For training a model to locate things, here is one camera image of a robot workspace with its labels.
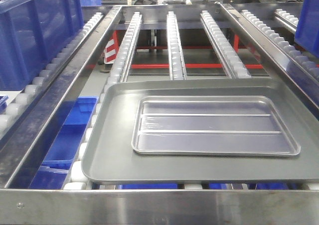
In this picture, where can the large blue plastic box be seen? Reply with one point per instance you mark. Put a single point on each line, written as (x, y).
(32, 33)

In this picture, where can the steel divider rail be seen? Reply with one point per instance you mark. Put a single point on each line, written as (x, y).
(276, 62)
(27, 139)

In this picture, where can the left steel divider rail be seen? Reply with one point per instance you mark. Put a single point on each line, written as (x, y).
(27, 139)

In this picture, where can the far left white roller track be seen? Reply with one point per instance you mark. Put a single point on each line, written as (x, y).
(12, 107)

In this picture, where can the steel front rack bar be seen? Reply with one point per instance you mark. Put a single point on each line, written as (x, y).
(159, 207)

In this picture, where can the blue box at right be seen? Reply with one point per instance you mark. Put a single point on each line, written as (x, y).
(307, 33)

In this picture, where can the white roller track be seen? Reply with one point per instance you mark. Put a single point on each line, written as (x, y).
(229, 59)
(177, 69)
(76, 180)
(287, 20)
(12, 107)
(303, 62)

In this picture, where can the red floor frame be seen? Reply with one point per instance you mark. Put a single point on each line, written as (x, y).
(151, 51)

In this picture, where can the right steel divider rail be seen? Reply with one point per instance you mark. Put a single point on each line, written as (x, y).
(276, 62)

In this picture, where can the small silver ridged tray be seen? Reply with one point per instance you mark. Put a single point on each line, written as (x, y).
(212, 126)

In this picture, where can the far right white roller track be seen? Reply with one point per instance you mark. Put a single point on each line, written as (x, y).
(287, 20)

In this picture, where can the large grey metal tray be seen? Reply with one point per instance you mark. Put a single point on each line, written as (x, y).
(110, 158)

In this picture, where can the middle white roller track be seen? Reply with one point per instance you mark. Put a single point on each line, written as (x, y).
(177, 69)

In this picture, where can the blue bin on lower shelf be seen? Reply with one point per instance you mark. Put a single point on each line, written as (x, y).
(57, 162)

